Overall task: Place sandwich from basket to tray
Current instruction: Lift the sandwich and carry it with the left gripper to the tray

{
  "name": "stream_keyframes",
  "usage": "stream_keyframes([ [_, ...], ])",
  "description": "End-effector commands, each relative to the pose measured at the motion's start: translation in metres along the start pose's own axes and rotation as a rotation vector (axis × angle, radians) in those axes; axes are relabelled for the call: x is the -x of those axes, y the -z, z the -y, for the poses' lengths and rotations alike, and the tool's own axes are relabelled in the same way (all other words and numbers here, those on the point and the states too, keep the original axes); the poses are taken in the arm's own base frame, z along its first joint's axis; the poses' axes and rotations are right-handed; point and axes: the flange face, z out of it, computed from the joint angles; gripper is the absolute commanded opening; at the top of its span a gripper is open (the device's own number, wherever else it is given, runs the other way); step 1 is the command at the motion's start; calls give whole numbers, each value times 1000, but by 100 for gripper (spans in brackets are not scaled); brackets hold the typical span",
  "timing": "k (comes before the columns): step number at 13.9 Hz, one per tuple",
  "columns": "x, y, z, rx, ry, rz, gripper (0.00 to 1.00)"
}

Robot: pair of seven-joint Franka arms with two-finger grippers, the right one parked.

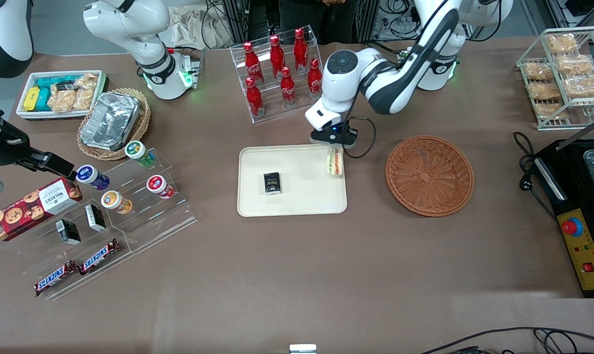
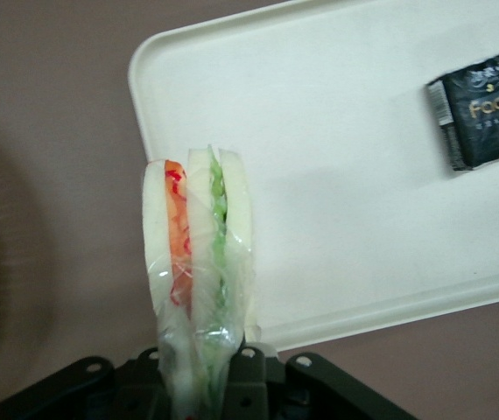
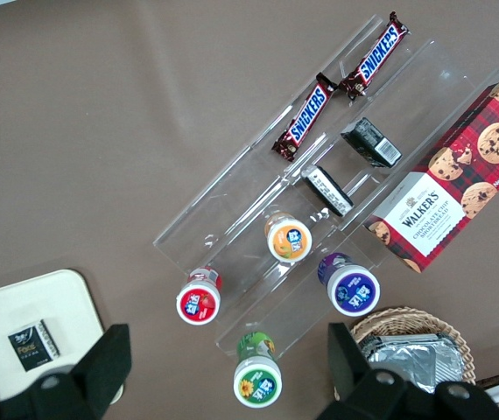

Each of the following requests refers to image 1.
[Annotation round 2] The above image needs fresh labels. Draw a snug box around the red lid cup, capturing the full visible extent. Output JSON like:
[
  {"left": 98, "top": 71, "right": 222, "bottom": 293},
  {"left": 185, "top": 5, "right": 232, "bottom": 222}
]
[{"left": 146, "top": 174, "right": 175, "bottom": 200}]

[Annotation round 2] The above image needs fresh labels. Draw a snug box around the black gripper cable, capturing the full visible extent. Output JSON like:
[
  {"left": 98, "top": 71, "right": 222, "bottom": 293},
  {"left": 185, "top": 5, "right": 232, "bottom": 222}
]
[{"left": 345, "top": 116, "right": 377, "bottom": 159}]

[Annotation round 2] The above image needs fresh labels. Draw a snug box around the oval wicker basket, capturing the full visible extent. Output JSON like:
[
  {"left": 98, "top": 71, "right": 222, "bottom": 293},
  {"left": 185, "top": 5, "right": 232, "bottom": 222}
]
[{"left": 77, "top": 88, "right": 152, "bottom": 162}]

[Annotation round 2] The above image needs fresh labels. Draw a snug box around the beige plastic tray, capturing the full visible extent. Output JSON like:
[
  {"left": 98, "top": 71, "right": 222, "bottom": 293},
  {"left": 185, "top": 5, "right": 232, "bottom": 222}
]
[{"left": 237, "top": 144, "right": 348, "bottom": 217}]

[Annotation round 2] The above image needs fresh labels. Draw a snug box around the clear acrylic stepped stand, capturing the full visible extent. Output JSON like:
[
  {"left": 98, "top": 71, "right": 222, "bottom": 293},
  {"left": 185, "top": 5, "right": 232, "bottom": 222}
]
[{"left": 21, "top": 147, "right": 198, "bottom": 301}]

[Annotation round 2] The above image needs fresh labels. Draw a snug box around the snickers bar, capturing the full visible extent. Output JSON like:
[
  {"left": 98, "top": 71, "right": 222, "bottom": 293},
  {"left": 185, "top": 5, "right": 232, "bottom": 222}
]
[
  {"left": 78, "top": 238, "right": 121, "bottom": 276},
  {"left": 33, "top": 260, "right": 79, "bottom": 298}
]

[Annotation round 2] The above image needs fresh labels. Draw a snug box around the clear bag of crackers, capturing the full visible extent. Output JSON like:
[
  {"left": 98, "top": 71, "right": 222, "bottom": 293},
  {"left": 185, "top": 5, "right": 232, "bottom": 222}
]
[{"left": 48, "top": 73, "right": 99, "bottom": 113}]

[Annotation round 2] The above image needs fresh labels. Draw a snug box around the clear acrylic bottle rack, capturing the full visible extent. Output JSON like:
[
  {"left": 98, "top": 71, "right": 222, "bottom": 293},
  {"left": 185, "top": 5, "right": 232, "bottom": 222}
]
[{"left": 229, "top": 25, "right": 330, "bottom": 124}]

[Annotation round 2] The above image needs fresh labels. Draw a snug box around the clear snack bag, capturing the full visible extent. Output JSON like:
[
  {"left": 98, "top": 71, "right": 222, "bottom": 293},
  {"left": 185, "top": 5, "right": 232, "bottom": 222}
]
[
  {"left": 562, "top": 76, "right": 594, "bottom": 99},
  {"left": 544, "top": 33, "right": 579, "bottom": 55},
  {"left": 522, "top": 61, "right": 556, "bottom": 82},
  {"left": 555, "top": 54, "right": 594, "bottom": 78},
  {"left": 534, "top": 102, "right": 571, "bottom": 121},
  {"left": 526, "top": 81, "right": 564, "bottom": 102}
]

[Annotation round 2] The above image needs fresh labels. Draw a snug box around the red emergency stop button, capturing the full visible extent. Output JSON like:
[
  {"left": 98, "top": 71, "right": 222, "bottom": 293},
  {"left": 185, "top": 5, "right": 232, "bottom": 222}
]
[{"left": 562, "top": 217, "right": 584, "bottom": 237}]

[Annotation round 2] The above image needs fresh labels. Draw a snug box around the round brown wicker basket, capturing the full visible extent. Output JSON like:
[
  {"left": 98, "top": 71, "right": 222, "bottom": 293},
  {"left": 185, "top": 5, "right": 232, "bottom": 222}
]
[{"left": 385, "top": 136, "right": 475, "bottom": 217}]

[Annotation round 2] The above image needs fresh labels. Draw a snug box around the small black white box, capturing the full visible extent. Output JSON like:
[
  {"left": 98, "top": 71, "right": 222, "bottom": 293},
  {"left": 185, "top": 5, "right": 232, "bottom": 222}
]
[
  {"left": 55, "top": 219, "right": 82, "bottom": 246},
  {"left": 84, "top": 204, "right": 107, "bottom": 233}
]

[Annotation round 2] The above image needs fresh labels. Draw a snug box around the red cola bottle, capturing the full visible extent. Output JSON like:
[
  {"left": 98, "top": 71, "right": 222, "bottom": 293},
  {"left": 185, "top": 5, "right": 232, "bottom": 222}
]
[
  {"left": 308, "top": 59, "right": 323, "bottom": 100},
  {"left": 245, "top": 77, "right": 265, "bottom": 117},
  {"left": 243, "top": 41, "right": 264, "bottom": 84},
  {"left": 269, "top": 35, "right": 286, "bottom": 79},
  {"left": 293, "top": 28, "right": 309, "bottom": 73},
  {"left": 280, "top": 66, "right": 297, "bottom": 107}
]

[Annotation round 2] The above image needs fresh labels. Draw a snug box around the white wire rack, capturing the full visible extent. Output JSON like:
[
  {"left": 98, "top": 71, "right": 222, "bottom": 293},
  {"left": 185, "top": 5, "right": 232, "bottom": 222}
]
[{"left": 516, "top": 27, "right": 594, "bottom": 131}]

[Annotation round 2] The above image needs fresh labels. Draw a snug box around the black machine yellow panel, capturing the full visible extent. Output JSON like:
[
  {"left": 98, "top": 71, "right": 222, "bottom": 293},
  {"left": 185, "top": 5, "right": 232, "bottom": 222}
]
[{"left": 532, "top": 113, "right": 594, "bottom": 299}]

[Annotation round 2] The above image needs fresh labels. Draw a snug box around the crumpled beige cloth bag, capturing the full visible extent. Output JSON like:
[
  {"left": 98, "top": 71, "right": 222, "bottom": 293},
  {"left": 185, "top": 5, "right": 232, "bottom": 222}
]
[{"left": 168, "top": 4, "right": 234, "bottom": 51}]

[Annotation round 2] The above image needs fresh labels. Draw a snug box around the person in black clothes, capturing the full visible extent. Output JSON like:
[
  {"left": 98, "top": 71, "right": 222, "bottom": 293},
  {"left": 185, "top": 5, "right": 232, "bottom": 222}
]
[{"left": 277, "top": 0, "right": 362, "bottom": 46}]

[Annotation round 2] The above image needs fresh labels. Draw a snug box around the triangular sandwich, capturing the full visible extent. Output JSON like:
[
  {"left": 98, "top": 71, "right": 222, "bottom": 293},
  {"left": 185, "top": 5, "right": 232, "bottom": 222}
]
[{"left": 326, "top": 146, "right": 344, "bottom": 177}]

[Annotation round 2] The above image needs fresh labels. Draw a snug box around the red cookie box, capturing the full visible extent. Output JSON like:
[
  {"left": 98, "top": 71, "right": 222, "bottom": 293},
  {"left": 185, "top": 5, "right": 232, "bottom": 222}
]
[{"left": 0, "top": 177, "right": 84, "bottom": 242}]

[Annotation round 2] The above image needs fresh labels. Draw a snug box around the aluminium foil tray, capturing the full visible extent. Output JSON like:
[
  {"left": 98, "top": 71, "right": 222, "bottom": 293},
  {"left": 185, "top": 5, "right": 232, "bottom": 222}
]
[{"left": 80, "top": 91, "right": 141, "bottom": 152}]

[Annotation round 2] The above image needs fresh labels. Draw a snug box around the teal small box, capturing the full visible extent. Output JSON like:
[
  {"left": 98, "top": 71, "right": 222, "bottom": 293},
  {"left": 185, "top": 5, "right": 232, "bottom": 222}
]
[{"left": 35, "top": 75, "right": 79, "bottom": 112}]

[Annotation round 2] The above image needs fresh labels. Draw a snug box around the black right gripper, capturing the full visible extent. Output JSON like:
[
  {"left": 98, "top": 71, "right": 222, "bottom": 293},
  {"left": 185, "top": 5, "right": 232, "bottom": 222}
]
[{"left": 0, "top": 111, "right": 77, "bottom": 180}]

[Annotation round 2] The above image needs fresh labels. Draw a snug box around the black power cable with plug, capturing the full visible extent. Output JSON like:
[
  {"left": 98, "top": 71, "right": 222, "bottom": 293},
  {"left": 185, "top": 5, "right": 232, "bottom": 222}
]
[{"left": 512, "top": 131, "right": 559, "bottom": 219}]

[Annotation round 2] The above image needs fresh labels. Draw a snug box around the blue lid cup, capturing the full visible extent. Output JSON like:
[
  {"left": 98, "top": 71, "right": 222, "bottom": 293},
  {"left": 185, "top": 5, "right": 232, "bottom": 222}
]
[{"left": 76, "top": 164, "right": 111, "bottom": 192}]

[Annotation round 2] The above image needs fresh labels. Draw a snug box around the green lid cup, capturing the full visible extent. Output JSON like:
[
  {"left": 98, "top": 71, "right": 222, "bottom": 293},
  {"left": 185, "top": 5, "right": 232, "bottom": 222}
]
[{"left": 124, "top": 140, "right": 156, "bottom": 168}]

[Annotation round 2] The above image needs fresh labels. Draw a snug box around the white plastic bin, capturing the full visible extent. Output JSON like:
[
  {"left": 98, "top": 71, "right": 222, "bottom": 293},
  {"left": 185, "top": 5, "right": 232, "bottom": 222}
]
[{"left": 16, "top": 70, "right": 109, "bottom": 121}]

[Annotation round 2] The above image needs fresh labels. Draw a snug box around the small black box gold print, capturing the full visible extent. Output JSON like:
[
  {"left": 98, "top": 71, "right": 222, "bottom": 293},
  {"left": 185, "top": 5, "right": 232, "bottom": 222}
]
[{"left": 263, "top": 172, "right": 283, "bottom": 196}]

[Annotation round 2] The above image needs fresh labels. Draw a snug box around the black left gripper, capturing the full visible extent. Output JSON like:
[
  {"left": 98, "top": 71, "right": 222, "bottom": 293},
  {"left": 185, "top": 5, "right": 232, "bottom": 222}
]
[{"left": 326, "top": 123, "right": 359, "bottom": 164}]

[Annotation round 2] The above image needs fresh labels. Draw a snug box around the yellow small box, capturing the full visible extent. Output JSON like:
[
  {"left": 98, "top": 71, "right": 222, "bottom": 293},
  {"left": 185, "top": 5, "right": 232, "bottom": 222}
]
[{"left": 23, "top": 87, "right": 41, "bottom": 112}]

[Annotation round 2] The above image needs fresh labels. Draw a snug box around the orange lid cup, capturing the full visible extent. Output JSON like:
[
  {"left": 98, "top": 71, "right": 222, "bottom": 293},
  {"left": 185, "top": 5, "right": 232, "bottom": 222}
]
[{"left": 100, "top": 190, "right": 133, "bottom": 215}]

